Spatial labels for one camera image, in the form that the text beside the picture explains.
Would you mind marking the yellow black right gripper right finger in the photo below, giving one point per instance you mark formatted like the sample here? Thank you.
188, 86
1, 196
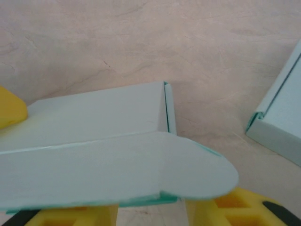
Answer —
207, 214

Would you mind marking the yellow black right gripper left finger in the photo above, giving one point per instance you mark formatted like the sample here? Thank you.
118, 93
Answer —
94, 215

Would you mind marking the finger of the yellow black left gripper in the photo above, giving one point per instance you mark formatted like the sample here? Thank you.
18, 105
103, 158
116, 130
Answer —
11, 110

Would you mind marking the light blue paper box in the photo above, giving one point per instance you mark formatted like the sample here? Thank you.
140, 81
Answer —
94, 153
277, 129

